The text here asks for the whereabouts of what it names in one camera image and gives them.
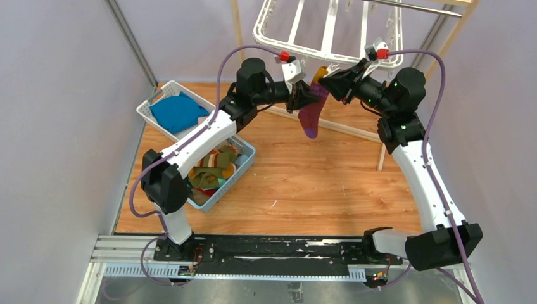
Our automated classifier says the white clip sock hanger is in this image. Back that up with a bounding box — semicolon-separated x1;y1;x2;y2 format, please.
252;1;403;65

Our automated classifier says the wooden drying rack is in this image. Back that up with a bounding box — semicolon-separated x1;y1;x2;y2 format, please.
230;1;480;172

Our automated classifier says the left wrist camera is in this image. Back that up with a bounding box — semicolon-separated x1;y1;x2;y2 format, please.
281;59;305;85

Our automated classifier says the maroon striped sock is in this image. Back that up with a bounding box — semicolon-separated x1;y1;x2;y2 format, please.
298;66;329;139

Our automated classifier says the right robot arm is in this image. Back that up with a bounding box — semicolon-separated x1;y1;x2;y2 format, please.
319;61;483;271

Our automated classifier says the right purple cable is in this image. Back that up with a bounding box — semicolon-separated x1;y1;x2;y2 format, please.
376;48;486;304

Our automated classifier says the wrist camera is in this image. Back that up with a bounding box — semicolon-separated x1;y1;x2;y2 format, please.
281;59;305;85
363;37;389;78

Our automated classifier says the beige sock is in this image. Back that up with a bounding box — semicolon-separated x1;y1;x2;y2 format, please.
194;188;218;197

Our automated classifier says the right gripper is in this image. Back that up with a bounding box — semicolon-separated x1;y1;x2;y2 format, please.
319;58;395;116

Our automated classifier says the olive striped sock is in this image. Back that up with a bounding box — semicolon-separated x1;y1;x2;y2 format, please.
188;167;227;189
192;144;242;180

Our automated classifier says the white plastic basket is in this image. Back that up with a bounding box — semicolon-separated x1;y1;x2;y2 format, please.
136;80;215;143

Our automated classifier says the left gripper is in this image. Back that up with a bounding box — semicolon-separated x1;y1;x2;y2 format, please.
253;80;321;115

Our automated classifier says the blue cloth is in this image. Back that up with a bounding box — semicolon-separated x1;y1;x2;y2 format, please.
150;92;210;134

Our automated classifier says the light blue plastic basket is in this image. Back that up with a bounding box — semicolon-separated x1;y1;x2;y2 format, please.
184;137;256;212

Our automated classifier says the pink patterned sock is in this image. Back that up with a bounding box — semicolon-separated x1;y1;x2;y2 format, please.
198;116;209;125

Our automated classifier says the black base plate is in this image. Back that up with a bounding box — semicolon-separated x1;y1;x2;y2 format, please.
153;234;403;282

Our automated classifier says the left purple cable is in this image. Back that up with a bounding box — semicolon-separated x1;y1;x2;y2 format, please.
128;44;291;288

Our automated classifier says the purple cable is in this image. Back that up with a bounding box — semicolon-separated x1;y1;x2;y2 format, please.
128;44;291;288
376;48;486;304

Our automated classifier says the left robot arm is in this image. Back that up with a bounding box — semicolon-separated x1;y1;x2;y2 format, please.
140;57;319;262

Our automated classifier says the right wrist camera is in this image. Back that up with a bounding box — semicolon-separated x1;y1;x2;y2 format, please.
363;37;389;78

